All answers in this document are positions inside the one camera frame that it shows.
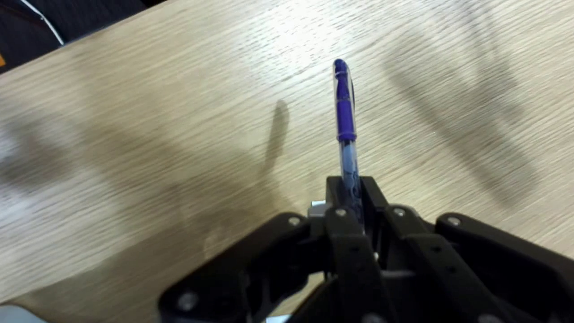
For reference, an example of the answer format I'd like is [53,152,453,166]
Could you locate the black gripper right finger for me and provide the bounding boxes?
[360,177,574,323]

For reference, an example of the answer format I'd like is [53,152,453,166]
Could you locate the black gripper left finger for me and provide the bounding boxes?
[157,175,394,323]

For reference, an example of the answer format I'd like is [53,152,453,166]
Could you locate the blue pen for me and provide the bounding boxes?
[333,59,363,222]

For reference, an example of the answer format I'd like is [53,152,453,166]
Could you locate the white power cable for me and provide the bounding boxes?
[19,0,66,46]

